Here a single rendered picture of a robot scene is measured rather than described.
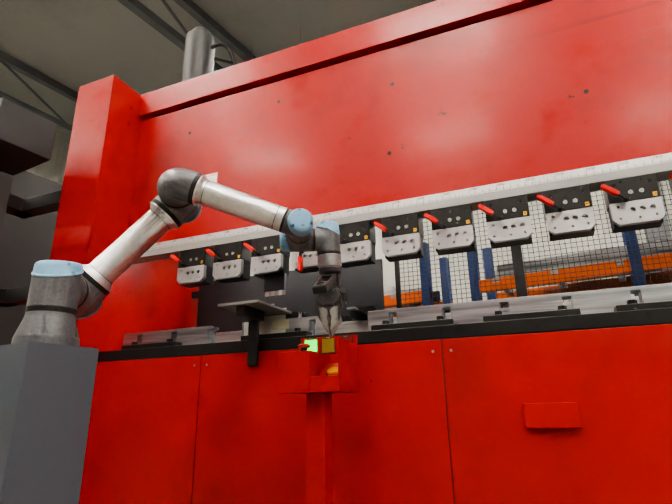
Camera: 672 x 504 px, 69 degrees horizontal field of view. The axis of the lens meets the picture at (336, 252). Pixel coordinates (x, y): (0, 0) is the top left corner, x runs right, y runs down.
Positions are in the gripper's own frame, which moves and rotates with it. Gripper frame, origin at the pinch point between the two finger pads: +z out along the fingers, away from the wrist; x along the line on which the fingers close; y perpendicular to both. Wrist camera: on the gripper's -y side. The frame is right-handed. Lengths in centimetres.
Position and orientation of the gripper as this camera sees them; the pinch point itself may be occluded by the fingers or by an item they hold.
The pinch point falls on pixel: (330, 331)
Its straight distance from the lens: 151.2
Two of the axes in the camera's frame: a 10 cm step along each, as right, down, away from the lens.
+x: -9.2, 1.3, 3.6
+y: 3.8, 1.9, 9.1
